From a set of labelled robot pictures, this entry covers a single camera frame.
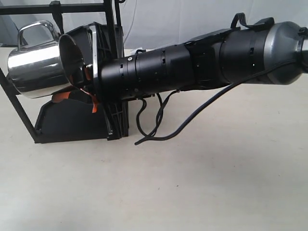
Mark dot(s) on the white backdrop curtain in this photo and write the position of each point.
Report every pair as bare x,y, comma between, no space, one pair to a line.
157,23

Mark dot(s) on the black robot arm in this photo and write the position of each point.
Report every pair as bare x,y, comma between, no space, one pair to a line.
263,53

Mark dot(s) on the stainless steel mug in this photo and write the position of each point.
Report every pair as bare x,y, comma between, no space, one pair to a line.
46,68

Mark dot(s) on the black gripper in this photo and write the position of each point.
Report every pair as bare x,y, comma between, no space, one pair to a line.
108,120

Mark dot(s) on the black two-tier metal rack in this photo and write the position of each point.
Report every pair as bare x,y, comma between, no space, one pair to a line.
45,121

